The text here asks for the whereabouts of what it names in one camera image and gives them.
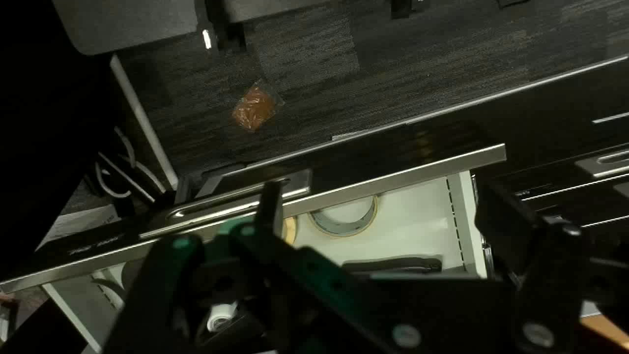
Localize grey tape roll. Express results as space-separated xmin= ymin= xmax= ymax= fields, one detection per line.
xmin=307 ymin=196 xmax=384 ymax=241

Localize open white drawer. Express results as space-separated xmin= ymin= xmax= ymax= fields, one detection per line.
xmin=0 ymin=144 xmax=509 ymax=354

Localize beige masking tape roll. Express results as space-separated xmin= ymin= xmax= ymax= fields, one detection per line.
xmin=281 ymin=215 xmax=301 ymax=249

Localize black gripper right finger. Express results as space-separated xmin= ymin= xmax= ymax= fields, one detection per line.
xmin=476 ymin=186 xmax=594 ymax=354

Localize orange crumpled wrapper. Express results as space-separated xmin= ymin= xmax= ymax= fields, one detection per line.
xmin=230 ymin=82 xmax=279 ymax=137

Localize black flat device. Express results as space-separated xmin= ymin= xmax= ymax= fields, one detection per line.
xmin=340 ymin=257 xmax=444 ymax=278

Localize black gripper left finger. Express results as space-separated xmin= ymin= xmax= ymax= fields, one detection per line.
xmin=104 ymin=182 xmax=421 ymax=354

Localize loose grey cables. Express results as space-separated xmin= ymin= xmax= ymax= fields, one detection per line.
xmin=93 ymin=127 xmax=169 ymax=201

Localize black cabinet with drawers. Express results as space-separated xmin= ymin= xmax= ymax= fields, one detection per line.
xmin=330 ymin=58 xmax=629 ymax=233

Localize white table leg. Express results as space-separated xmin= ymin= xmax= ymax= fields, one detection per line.
xmin=108 ymin=54 xmax=181 ymax=194

